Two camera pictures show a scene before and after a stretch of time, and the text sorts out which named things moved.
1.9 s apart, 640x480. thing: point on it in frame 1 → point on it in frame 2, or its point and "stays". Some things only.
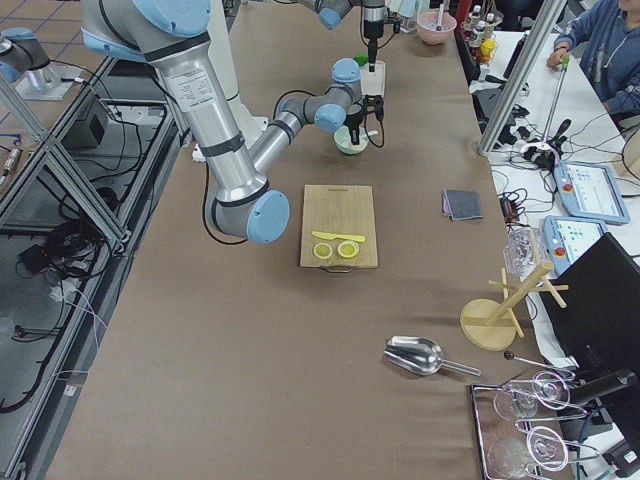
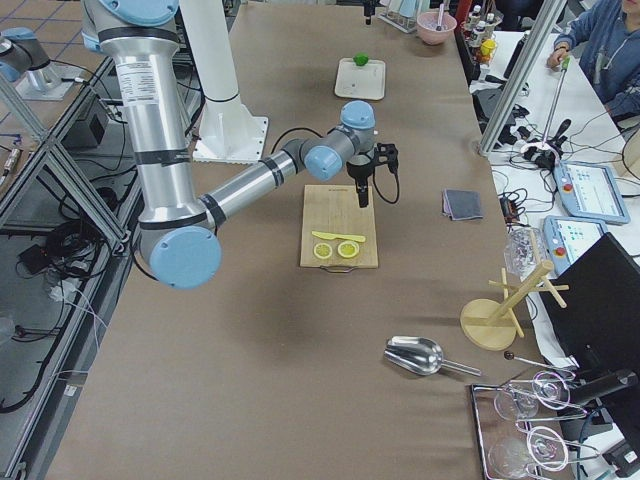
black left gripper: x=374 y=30 → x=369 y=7
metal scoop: x=421 y=356 stays
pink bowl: x=427 y=23 stays
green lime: x=361 y=59 stays
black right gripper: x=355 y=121 → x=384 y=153
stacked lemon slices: x=322 y=250 stays
